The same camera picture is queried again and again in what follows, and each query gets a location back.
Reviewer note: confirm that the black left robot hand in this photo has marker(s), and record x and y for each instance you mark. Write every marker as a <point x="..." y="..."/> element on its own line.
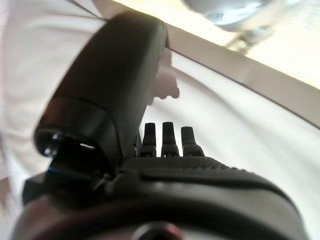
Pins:
<point x="112" y="75"/>

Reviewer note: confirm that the silver left robot leg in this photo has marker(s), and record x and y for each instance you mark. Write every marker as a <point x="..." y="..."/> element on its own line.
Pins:
<point x="225" y="15"/>

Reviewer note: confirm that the beige bedspread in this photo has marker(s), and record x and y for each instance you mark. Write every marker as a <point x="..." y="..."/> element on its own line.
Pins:
<point x="225" y="112"/>

